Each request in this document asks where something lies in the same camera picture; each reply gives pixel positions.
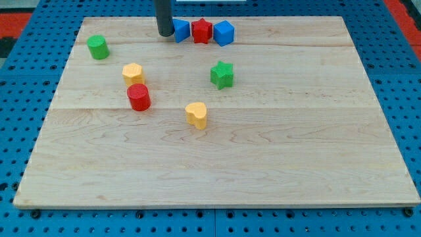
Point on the yellow heart block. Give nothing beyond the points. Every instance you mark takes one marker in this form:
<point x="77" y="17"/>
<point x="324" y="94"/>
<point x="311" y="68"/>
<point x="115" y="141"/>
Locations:
<point x="196" y="114"/>

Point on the red star block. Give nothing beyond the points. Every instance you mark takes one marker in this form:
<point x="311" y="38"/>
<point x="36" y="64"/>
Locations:
<point x="201" y="31"/>

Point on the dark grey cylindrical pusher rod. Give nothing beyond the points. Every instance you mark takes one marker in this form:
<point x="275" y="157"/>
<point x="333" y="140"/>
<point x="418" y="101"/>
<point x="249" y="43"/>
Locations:
<point x="163" y="14"/>

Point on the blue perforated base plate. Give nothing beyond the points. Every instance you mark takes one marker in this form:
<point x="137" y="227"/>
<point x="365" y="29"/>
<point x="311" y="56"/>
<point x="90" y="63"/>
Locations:
<point x="32" y="71"/>

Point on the green star block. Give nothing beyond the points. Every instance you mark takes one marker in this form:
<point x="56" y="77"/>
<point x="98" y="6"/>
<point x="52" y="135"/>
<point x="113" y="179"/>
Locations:
<point x="222" y="75"/>

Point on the red cylinder block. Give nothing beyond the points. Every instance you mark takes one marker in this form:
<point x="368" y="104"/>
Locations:
<point x="138" y="95"/>

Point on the blue cube block right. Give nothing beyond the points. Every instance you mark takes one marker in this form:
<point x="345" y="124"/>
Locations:
<point x="223" y="33"/>

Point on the blue block left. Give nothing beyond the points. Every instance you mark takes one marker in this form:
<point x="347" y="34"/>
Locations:
<point x="181" y="30"/>

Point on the green cylinder block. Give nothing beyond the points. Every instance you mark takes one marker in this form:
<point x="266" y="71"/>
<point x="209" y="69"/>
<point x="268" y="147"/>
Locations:
<point x="98" y="47"/>

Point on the yellow hexagon block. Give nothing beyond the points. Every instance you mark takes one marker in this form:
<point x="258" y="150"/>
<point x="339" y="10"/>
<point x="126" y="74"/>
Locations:
<point x="133" y="74"/>

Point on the light wooden board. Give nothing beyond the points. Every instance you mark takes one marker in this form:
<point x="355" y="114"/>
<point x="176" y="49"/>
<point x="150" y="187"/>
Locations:
<point x="301" y="127"/>

